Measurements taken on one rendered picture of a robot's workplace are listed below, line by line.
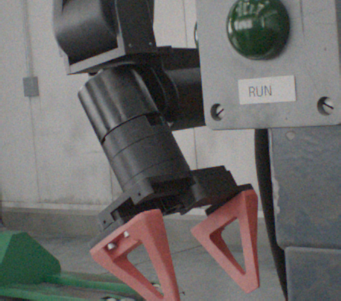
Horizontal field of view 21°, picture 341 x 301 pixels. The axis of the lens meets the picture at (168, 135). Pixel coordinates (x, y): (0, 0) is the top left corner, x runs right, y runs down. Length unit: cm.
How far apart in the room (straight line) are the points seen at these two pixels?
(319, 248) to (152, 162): 28
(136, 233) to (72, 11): 20
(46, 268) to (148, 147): 552
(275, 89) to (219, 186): 34
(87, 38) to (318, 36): 38
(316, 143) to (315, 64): 7
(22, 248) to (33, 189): 274
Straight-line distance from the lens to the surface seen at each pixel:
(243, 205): 75
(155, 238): 66
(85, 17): 74
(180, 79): 78
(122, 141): 72
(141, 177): 71
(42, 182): 872
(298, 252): 46
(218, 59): 42
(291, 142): 45
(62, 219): 850
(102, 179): 810
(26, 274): 612
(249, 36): 39
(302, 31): 39
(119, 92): 73
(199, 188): 71
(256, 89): 41
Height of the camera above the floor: 126
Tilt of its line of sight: 3 degrees down
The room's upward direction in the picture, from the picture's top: 5 degrees counter-clockwise
